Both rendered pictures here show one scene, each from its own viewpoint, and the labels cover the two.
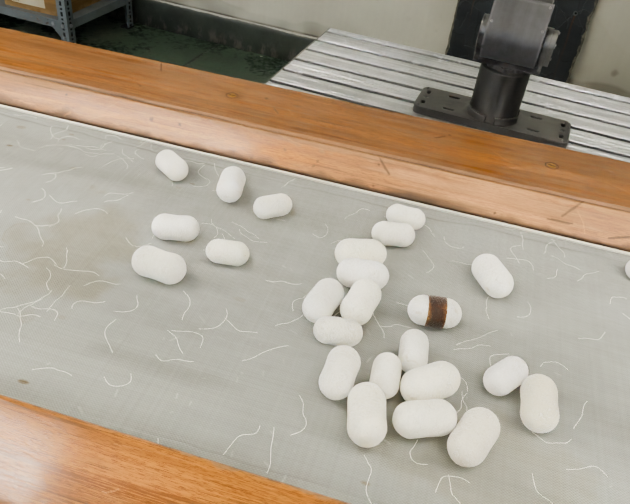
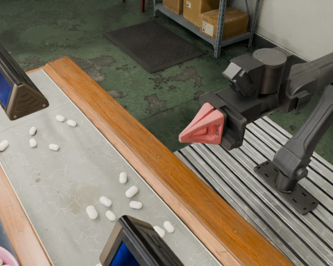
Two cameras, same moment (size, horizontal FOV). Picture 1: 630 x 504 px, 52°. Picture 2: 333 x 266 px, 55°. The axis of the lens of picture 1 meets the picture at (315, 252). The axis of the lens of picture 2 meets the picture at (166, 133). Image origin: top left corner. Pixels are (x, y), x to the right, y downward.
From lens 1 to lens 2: 0.54 m
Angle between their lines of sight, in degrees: 32
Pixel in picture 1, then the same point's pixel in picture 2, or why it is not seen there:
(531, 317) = not seen: outside the picture
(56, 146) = (104, 157)
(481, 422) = not seen: outside the picture
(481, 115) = (274, 184)
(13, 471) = (24, 253)
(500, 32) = (278, 161)
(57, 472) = (30, 257)
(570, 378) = not seen: outside the picture
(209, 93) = (152, 153)
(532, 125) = (297, 198)
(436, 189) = (189, 220)
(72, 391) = (52, 237)
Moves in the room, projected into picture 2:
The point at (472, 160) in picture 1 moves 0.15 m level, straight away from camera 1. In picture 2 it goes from (207, 216) to (251, 188)
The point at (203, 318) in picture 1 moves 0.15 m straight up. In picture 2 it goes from (91, 232) to (80, 195)
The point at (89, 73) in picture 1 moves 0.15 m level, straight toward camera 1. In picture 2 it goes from (127, 133) to (104, 168)
